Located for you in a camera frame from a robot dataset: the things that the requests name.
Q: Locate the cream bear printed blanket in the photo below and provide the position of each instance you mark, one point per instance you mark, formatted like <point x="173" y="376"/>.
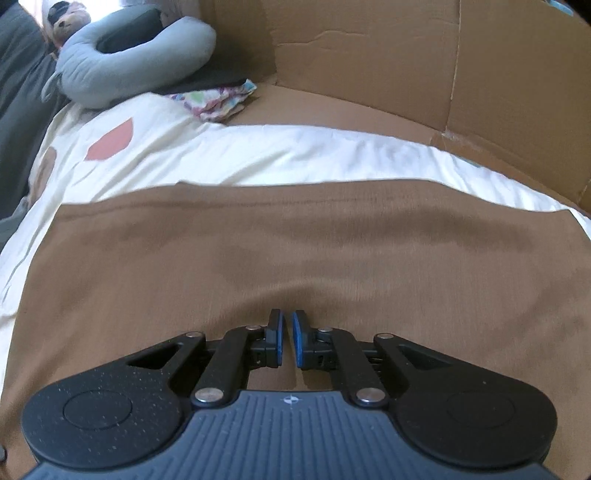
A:
<point x="231" y="152"/>

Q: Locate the dark grey pillow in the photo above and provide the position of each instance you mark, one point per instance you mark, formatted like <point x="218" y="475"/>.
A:
<point x="23" y="92"/>

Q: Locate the teddy bear plush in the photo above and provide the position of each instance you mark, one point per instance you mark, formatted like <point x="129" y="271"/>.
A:
<point x="69" y="23"/>

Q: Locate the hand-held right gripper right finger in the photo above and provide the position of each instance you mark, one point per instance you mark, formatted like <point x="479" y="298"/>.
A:
<point x="298" y="339"/>

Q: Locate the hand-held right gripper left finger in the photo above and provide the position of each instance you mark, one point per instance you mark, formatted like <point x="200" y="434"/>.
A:
<point x="277" y="337"/>

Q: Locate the folded cardboard sheet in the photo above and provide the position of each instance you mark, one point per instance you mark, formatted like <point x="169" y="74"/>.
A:
<point x="369" y="55"/>

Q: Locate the floral patterned cloth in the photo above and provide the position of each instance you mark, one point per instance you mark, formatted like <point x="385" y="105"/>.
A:
<point x="212" y="104"/>

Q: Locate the grey neck pillow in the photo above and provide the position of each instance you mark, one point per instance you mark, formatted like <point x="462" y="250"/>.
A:
<point x="138" y="69"/>

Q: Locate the brown printed t-shirt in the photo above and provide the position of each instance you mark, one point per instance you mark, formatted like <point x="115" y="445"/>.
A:
<point x="277" y="244"/>

